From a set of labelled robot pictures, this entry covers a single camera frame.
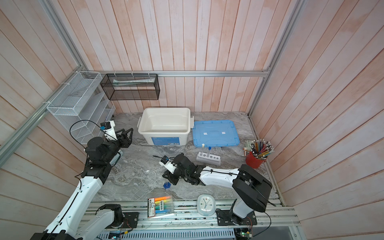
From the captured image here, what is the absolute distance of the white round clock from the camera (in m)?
0.76

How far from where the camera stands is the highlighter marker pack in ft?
2.51

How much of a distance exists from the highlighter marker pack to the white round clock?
0.14 metres
